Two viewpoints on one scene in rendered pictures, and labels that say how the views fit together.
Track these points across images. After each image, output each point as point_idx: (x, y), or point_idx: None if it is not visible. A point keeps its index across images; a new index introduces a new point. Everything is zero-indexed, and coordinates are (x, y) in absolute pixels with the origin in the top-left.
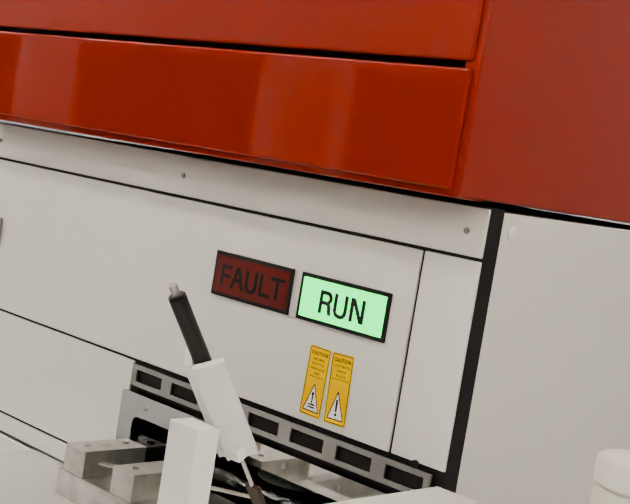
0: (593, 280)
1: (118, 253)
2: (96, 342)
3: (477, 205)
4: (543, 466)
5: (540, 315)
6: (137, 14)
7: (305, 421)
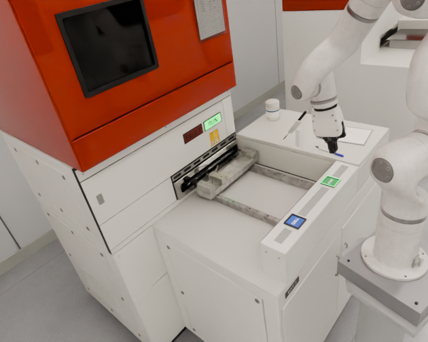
0: None
1: (153, 160)
2: (157, 184)
3: None
4: None
5: None
6: (151, 93)
7: (212, 146)
